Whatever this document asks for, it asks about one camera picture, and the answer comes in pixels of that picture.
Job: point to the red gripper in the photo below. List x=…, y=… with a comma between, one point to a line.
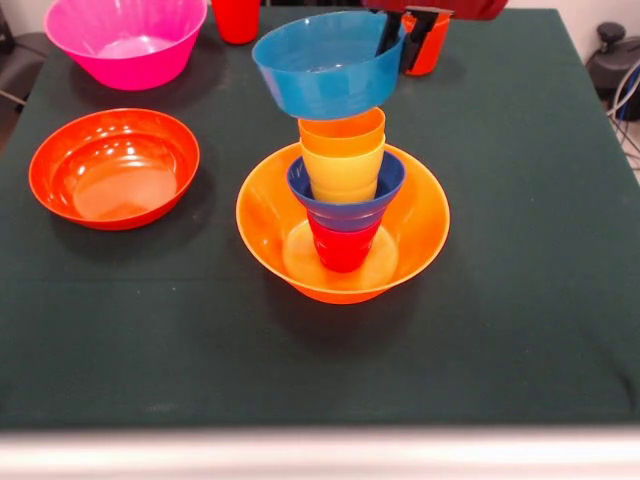
x=470, y=7

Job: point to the light blue bowl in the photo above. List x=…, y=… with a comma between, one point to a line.
x=325, y=90

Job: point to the small orange cup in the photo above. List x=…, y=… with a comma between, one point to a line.
x=340, y=137

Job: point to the yellow cup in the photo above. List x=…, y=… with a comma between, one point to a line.
x=342, y=177

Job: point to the dark blue bowl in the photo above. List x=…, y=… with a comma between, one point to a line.
x=345, y=217

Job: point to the magenta cup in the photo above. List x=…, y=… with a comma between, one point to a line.
x=342, y=250

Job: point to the shallow red-orange bowl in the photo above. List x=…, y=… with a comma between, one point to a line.
x=115, y=165

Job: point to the tall red-orange cup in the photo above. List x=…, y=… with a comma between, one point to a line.
x=430, y=55

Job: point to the red cup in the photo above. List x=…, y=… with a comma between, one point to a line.
x=236, y=22

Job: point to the large pink bowl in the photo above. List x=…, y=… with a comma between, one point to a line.
x=130, y=70

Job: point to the dark green tablecloth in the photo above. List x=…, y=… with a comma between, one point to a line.
x=150, y=325

